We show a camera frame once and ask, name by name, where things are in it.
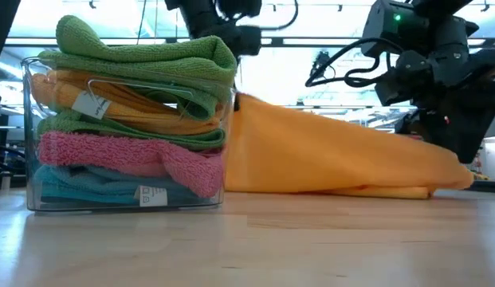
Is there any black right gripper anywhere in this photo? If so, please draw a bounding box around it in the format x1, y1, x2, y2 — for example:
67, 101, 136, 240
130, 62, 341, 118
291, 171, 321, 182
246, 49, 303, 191
395, 48, 495, 165

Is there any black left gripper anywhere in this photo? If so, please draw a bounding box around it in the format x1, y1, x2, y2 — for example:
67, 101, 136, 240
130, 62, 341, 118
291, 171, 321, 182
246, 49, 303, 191
165, 0, 263, 113

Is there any orange microfiber towel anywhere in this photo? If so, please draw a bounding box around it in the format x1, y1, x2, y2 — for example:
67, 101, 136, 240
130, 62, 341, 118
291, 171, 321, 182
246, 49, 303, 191
30, 69, 225, 136
224, 93, 475, 200

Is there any green microfiber towel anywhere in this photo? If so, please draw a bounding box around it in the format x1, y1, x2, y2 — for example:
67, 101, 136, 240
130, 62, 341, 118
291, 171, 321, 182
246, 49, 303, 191
37, 14, 238, 120
36, 110, 227, 151

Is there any pink microfiber towel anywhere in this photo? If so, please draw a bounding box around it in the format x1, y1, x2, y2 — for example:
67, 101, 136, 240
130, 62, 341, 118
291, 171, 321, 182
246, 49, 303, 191
37, 131, 226, 199

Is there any blue microfiber towel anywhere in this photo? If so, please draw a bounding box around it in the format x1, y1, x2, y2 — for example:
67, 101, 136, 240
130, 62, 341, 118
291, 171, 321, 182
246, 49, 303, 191
33, 165, 212, 206

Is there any clear plastic bin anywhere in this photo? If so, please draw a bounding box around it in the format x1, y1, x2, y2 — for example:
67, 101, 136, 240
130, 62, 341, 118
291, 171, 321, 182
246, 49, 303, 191
22, 55, 237, 212

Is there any overhead light bar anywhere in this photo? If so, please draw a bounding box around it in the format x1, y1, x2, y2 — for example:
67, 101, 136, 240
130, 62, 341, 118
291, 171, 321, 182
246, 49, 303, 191
3, 37, 495, 49

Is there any black metal table frame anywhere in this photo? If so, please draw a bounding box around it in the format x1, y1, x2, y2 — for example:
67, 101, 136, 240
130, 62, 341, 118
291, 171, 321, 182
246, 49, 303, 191
468, 179, 495, 193

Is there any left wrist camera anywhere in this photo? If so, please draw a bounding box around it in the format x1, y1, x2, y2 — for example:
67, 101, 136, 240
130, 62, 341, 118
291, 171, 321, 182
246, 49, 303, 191
214, 24, 263, 57

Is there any black ceiling-mounted camera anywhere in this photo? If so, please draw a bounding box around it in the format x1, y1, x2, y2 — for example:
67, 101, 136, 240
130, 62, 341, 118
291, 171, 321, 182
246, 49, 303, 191
310, 50, 336, 81

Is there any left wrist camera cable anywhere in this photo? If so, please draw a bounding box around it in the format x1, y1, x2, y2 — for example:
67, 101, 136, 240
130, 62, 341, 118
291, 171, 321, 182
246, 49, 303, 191
258, 0, 300, 32

